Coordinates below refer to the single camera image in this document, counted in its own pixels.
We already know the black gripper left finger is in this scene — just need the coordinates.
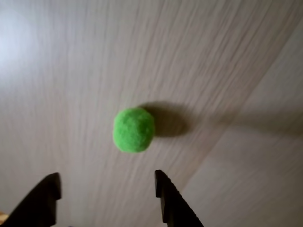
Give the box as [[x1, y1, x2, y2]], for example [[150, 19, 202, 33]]
[[0, 172, 62, 227]]

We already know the green pompom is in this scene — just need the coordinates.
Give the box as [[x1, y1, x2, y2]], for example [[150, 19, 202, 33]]
[[112, 107, 156, 153]]

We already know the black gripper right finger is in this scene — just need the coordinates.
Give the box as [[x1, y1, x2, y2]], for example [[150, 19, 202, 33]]
[[154, 169, 204, 227]]

